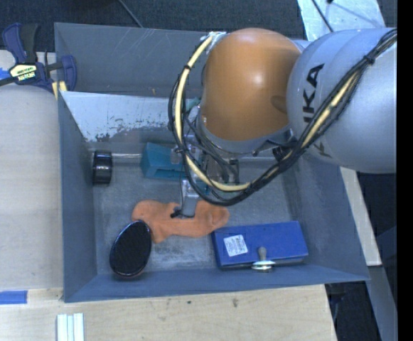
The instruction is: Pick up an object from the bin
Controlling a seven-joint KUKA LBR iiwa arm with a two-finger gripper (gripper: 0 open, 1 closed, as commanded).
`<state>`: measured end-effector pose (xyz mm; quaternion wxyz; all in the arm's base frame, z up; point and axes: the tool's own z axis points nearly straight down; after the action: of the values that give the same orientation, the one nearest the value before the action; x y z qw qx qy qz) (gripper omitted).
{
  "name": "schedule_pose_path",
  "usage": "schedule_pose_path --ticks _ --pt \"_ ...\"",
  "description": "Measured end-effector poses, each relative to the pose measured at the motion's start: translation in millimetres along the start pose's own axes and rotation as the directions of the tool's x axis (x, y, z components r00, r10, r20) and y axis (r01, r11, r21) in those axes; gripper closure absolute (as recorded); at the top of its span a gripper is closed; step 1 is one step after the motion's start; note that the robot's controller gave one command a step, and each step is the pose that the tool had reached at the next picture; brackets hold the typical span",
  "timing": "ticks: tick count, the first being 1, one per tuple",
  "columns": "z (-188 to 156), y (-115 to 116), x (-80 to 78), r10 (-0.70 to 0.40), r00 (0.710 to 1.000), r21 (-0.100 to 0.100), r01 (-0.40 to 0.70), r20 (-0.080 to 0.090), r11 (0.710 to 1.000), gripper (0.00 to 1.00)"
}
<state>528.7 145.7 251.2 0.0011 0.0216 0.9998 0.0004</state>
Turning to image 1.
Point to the black oval brush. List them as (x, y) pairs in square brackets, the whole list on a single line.
[(131, 249)]

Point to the orange cloth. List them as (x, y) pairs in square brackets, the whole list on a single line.
[(177, 227)]

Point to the teal block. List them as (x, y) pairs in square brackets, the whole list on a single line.
[(154, 163)]

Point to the blue box with white label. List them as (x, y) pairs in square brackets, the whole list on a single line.
[(277, 238)]

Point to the black round container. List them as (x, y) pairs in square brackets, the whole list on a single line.
[(102, 167)]

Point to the grey metal bin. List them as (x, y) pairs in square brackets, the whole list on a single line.
[(256, 208)]

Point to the pale wood board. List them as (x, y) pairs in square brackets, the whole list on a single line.
[(25, 190)]

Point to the grey and white small knob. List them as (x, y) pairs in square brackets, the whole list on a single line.
[(262, 261)]

